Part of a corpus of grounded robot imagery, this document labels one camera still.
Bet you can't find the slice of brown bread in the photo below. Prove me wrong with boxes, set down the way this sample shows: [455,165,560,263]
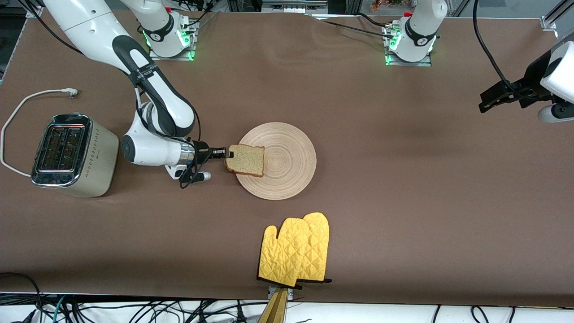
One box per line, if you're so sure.
[224,144,265,178]

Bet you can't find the round wooden plate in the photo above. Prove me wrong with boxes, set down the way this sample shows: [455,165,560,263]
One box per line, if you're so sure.
[234,122,317,201]

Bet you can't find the cream and chrome toaster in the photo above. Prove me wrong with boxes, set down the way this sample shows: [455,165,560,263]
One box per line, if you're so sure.
[30,113,120,198]

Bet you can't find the yellow quilted oven mitt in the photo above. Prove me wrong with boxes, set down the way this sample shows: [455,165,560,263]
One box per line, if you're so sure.
[257,218,311,288]
[296,212,332,284]

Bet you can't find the brown table cover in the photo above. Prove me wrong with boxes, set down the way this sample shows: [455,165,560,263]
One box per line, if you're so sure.
[0,7,574,308]

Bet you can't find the grey background equipment box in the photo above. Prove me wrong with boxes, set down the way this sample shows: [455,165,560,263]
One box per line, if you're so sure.
[261,0,330,14]

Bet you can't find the wooden stick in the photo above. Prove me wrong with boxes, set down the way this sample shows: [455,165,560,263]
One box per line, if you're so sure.
[258,288,290,323]

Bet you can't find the aluminium frame profile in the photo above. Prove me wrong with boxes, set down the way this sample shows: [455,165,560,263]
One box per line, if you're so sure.
[25,0,50,18]
[540,0,574,32]

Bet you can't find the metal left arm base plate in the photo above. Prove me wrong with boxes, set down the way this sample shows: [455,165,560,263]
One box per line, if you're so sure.
[385,25,432,67]

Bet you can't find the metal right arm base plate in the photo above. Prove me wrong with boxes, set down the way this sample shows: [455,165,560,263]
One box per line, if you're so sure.
[148,20,198,61]

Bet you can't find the black base power cable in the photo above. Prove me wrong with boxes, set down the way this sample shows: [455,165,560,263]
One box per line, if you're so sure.
[309,13,397,39]

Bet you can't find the white toaster power cable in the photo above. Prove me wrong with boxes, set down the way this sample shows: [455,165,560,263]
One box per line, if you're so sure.
[0,88,79,178]

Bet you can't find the green floor cable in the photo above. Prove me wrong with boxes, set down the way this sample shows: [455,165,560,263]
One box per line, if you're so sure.
[52,295,67,323]

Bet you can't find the black floor cable loop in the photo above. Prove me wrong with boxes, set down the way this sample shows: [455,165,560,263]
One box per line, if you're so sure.
[0,272,44,323]

